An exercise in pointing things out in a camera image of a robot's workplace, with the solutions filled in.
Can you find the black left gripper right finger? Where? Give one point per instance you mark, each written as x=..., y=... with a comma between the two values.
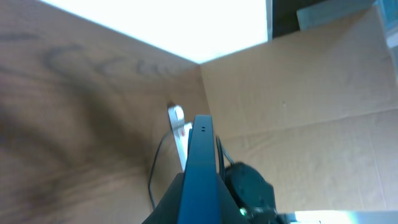
x=230, y=213

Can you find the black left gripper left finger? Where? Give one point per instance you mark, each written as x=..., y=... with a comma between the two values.
x=166, y=212

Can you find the blue smartphone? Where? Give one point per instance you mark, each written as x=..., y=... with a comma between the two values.
x=199, y=203

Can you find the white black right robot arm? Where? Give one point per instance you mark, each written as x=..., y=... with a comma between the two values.
x=251, y=193

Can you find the white power strip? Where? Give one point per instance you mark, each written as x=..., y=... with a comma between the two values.
x=181, y=136

